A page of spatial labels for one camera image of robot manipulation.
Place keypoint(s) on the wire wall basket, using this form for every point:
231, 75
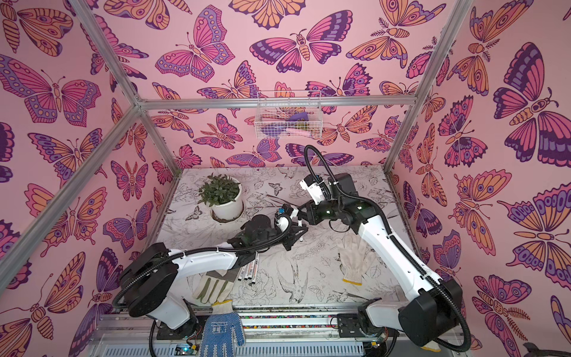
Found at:
289, 114

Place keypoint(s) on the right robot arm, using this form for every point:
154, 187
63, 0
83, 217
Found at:
432, 313

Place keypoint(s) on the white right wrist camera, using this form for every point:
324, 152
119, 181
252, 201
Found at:
317, 188

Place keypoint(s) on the white marker pen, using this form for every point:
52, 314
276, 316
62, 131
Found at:
242, 273
256, 259
251, 267

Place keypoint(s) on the green potted plant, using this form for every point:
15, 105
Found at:
219, 190

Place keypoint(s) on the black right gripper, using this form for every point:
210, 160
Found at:
310, 213

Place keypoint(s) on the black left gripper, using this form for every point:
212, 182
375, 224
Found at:
291, 239

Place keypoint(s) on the white knit glove on table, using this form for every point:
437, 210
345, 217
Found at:
356, 258

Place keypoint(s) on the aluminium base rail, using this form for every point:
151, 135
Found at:
306, 330

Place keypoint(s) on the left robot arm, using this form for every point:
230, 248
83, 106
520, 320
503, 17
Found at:
147, 287

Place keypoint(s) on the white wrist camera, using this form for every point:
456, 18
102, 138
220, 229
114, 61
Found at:
317, 188
287, 217

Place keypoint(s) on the white plant pot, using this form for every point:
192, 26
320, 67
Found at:
230, 211

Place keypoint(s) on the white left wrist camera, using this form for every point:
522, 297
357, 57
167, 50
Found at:
287, 217

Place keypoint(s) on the grey white work glove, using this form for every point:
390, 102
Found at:
215, 286

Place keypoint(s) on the blue dotted glove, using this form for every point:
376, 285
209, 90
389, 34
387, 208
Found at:
223, 331

